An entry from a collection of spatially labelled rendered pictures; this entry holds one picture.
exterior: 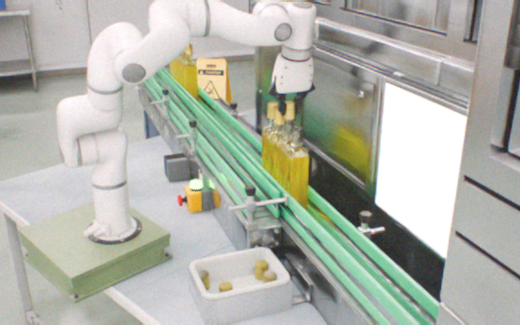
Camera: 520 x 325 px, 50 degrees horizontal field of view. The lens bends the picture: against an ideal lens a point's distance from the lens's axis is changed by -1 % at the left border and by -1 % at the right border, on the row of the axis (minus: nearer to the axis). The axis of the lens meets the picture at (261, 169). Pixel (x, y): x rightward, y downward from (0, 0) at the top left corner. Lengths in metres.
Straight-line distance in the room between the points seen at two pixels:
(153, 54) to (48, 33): 6.08
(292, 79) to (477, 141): 0.95
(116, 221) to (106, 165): 0.17
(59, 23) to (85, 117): 5.91
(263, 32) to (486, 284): 0.88
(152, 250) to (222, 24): 0.66
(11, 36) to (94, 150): 5.88
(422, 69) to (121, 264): 0.92
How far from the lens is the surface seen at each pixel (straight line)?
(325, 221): 1.53
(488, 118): 0.57
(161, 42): 1.27
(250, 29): 1.32
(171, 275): 1.61
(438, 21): 1.26
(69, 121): 1.42
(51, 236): 1.69
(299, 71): 1.48
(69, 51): 7.37
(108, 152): 1.51
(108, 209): 1.59
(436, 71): 1.21
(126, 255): 1.58
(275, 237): 1.57
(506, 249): 0.58
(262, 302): 1.42
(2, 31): 7.33
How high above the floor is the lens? 1.63
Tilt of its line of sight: 23 degrees down
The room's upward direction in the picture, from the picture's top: straight up
